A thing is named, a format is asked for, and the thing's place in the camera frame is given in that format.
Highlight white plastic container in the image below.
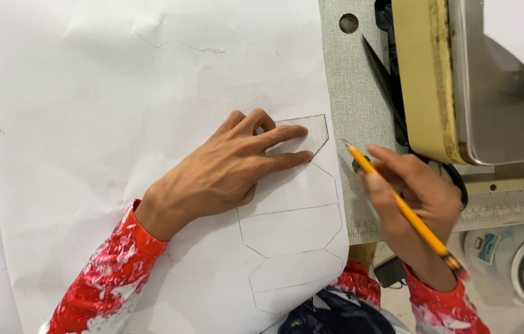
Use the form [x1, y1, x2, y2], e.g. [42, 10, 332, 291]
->
[462, 226, 519, 280]

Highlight small black box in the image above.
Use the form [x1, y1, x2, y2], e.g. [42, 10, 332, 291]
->
[373, 256, 408, 289]

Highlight black scissors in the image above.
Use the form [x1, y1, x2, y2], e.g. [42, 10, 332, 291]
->
[362, 34, 470, 210]

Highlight person's patterned shirt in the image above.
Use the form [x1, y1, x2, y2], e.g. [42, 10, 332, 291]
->
[262, 261, 412, 334]

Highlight person's right hand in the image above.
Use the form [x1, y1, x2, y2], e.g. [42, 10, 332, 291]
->
[359, 145, 465, 293]

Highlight white paper piece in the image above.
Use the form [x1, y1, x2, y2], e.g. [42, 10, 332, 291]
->
[483, 0, 524, 69]

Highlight cream sewing machine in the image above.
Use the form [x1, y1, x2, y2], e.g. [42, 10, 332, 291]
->
[391, 0, 524, 196]

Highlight person's left hand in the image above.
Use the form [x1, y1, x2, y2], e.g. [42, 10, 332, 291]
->
[134, 108, 314, 242]

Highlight large white paper sheet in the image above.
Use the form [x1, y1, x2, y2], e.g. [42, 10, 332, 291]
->
[0, 0, 351, 334]

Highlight clear measuring ruler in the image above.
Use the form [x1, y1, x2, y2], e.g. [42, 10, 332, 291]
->
[347, 199, 524, 244]

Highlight yellow pencil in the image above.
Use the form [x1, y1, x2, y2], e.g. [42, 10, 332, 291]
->
[344, 141, 470, 281]

